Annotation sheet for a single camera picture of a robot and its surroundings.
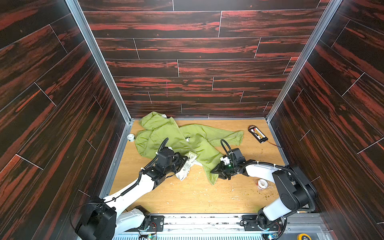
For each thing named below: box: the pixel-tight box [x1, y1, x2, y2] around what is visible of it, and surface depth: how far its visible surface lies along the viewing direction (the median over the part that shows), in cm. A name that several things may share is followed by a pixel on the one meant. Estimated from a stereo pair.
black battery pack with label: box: [248, 125, 269, 144], surface depth 110 cm
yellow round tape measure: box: [297, 233, 312, 240], surface depth 70 cm
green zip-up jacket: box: [135, 111, 244, 186], surface depth 107 cm
